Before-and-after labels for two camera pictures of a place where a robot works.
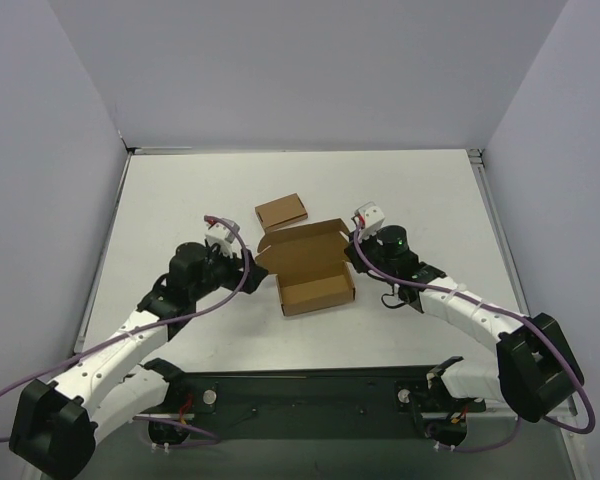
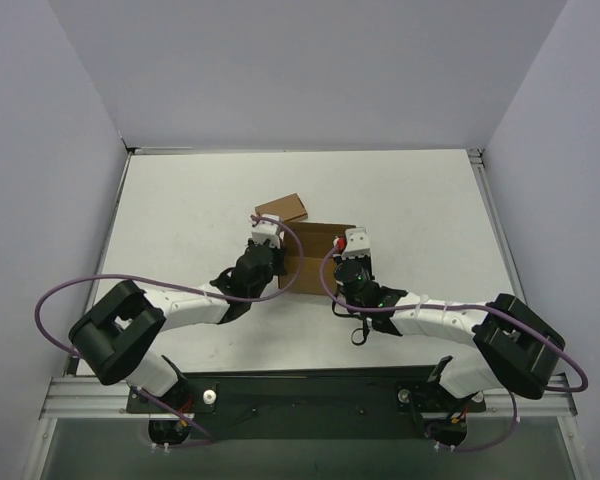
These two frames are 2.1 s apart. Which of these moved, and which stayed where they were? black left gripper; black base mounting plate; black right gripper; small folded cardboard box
Moved: black left gripper; black right gripper
Stayed: black base mounting plate; small folded cardboard box
